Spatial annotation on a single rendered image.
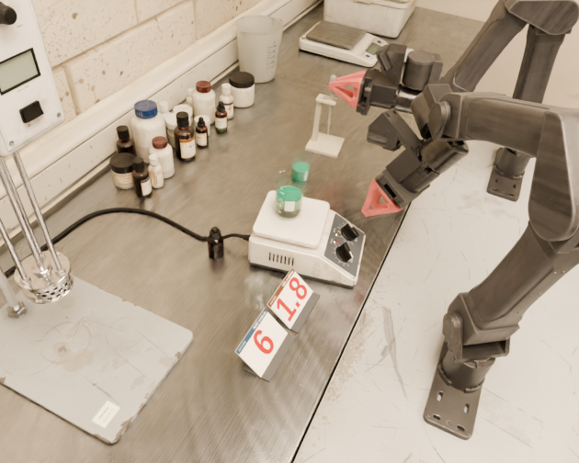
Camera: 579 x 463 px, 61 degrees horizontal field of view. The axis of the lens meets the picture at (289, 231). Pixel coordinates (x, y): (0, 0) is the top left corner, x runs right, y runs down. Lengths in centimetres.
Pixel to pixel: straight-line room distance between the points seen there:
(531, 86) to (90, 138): 91
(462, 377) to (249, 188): 57
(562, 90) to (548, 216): 175
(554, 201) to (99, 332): 65
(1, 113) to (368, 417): 59
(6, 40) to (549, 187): 50
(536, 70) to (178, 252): 79
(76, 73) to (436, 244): 79
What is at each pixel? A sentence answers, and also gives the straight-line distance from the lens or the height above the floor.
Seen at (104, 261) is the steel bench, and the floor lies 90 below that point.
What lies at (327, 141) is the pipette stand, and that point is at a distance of 123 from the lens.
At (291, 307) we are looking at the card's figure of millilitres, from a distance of 83.
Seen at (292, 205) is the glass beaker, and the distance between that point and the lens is 84.
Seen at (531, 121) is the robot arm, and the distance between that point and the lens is 60.
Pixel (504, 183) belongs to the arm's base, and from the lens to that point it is 124.
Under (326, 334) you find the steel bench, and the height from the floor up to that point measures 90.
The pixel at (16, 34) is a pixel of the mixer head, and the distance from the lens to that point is 49.
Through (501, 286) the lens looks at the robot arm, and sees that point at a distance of 66.
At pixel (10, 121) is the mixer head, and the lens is 50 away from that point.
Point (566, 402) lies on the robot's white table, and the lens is 90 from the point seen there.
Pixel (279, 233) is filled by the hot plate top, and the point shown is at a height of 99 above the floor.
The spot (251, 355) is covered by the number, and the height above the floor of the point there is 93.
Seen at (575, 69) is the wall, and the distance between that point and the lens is 225.
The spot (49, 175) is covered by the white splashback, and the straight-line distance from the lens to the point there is 105.
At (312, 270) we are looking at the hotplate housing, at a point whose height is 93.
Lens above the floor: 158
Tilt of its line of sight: 44 degrees down
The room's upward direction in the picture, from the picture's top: 6 degrees clockwise
